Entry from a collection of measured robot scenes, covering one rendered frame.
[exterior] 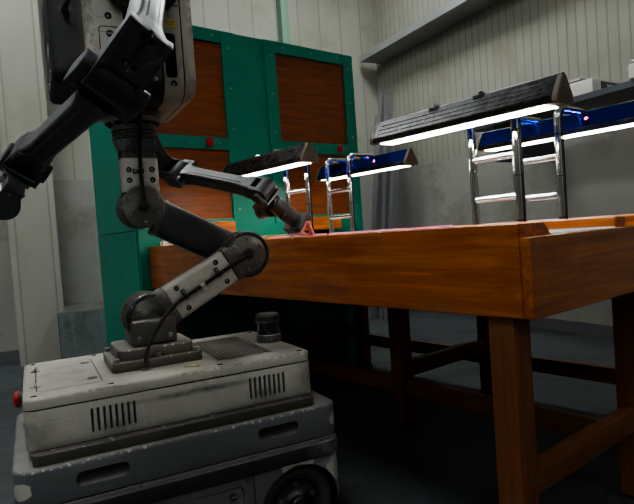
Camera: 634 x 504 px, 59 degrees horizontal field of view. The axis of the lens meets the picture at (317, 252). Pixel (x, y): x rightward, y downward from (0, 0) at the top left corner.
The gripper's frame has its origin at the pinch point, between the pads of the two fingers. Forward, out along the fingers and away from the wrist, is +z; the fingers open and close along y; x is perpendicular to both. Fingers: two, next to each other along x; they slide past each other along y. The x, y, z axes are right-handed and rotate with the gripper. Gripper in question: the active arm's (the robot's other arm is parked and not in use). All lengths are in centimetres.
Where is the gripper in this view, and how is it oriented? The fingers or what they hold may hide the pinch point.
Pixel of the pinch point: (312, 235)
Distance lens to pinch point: 195.5
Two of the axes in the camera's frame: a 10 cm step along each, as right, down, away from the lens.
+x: -4.2, 8.3, -3.6
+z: 6.7, 5.6, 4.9
